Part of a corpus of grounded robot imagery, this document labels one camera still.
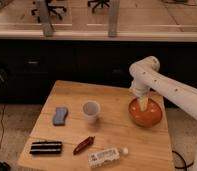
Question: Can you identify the black office chair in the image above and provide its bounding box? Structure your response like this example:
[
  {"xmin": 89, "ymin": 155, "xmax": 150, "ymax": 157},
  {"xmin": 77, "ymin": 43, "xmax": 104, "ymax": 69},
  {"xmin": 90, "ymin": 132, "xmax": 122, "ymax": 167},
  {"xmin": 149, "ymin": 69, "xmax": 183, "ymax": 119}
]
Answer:
[
  {"xmin": 87, "ymin": 0, "xmax": 110, "ymax": 13},
  {"xmin": 31, "ymin": 0, "xmax": 67, "ymax": 20}
]

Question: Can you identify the orange bowl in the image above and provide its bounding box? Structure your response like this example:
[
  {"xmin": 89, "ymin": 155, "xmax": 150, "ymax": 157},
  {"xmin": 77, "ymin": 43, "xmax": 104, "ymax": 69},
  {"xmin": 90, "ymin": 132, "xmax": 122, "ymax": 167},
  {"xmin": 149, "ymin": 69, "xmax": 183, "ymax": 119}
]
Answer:
[{"xmin": 128, "ymin": 98, "xmax": 162, "ymax": 128}]

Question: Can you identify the right metal post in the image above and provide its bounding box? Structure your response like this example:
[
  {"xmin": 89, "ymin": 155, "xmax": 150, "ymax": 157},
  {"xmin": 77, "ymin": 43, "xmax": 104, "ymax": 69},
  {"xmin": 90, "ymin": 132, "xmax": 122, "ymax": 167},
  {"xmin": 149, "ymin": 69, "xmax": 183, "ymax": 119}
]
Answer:
[{"xmin": 108, "ymin": 0, "xmax": 120, "ymax": 37}]

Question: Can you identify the blue sponge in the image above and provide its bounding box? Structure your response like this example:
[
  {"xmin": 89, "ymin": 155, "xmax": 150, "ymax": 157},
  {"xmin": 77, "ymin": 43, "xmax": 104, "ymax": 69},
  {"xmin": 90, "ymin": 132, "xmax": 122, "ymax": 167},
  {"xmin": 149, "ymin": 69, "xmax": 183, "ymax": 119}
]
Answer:
[{"xmin": 52, "ymin": 107, "xmax": 68, "ymax": 126}]

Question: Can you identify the white paper cup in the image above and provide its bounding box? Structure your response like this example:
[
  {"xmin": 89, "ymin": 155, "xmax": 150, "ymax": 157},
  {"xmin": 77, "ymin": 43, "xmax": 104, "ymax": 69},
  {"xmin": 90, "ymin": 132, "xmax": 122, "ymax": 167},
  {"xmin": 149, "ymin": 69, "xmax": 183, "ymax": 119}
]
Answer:
[{"xmin": 82, "ymin": 101, "xmax": 101, "ymax": 124}]

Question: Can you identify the black office chair right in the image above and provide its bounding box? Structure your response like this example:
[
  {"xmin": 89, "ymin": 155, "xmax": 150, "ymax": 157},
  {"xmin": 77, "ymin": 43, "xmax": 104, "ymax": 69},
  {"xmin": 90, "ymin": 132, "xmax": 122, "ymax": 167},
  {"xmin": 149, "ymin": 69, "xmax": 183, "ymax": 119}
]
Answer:
[{"xmin": 87, "ymin": 0, "xmax": 110, "ymax": 13}]

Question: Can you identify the black office chair left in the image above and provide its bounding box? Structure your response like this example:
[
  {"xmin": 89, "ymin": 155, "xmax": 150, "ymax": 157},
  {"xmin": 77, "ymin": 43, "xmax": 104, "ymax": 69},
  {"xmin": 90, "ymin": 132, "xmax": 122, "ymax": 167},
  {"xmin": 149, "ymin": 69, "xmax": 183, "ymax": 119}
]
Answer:
[{"xmin": 31, "ymin": 0, "xmax": 67, "ymax": 20}]

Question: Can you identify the black object bottom left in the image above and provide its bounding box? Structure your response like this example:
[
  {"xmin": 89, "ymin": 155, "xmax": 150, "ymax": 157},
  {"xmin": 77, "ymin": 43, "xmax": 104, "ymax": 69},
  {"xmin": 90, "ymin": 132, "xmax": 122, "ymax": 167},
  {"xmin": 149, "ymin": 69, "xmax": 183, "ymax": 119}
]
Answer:
[{"xmin": 0, "ymin": 162, "xmax": 11, "ymax": 171}]

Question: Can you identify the clear plastic bottle with label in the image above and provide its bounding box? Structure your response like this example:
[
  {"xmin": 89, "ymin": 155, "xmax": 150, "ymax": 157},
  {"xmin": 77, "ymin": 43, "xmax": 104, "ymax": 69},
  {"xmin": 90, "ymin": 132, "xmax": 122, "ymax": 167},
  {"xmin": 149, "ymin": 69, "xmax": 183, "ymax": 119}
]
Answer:
[{"xmin": 88, "ymin": 147, "xmax": 129, "ymax": 168}]

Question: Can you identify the black ridged block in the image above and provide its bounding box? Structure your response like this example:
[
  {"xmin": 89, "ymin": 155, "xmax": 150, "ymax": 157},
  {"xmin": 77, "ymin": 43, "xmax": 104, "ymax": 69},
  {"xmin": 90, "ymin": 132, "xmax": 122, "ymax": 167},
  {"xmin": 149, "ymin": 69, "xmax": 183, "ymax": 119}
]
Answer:
[{"xmin": 30, "ymin": 141, "xmax": 62, "ymax": 155}]

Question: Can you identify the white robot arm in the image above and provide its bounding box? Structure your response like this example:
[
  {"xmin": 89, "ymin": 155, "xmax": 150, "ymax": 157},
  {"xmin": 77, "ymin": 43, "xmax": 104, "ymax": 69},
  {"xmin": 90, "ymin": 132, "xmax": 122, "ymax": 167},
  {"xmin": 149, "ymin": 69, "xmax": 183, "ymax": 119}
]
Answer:
[{"xmin": 129, "ymin": 56, "xmax": 197, "ymax": 171}]

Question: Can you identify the metal post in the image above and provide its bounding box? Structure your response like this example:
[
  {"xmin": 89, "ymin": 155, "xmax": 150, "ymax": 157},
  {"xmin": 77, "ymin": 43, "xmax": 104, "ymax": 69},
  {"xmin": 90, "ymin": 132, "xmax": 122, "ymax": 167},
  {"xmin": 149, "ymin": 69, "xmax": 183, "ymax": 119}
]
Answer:
[
  {"xmin": 36, "ymin": 0, "xmax": 54, "ymax": 37},
  {"xmin": 108, "ymin": 0, "xmax": 120, "ymax": 37}
]

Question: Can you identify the black cable on right floor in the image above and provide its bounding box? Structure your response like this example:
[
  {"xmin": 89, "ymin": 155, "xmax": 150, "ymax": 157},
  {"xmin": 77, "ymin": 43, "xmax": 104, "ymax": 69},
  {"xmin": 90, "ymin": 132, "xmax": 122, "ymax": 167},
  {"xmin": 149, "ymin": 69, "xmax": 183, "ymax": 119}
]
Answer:
[{"xmin": 172, "ymin": 149, "xmax": 195, "ymax": 170}]

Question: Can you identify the left metal post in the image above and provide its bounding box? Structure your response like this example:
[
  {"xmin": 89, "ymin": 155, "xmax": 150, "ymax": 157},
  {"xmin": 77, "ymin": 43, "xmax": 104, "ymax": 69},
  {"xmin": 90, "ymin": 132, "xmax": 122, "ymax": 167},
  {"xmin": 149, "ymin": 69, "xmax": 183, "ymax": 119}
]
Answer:
[{"xmin": 36, "ymin": 0, "xmax": 54, "ymax": 37}]

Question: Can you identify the dark cabinet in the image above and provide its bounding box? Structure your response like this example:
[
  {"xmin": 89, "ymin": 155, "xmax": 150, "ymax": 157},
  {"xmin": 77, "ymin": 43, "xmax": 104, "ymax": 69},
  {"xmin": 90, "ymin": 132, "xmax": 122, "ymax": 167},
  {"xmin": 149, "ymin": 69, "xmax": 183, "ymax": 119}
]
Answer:
[{"xmin": 0, "ymin": 39, "xmax": 197, "ymax": 104}]

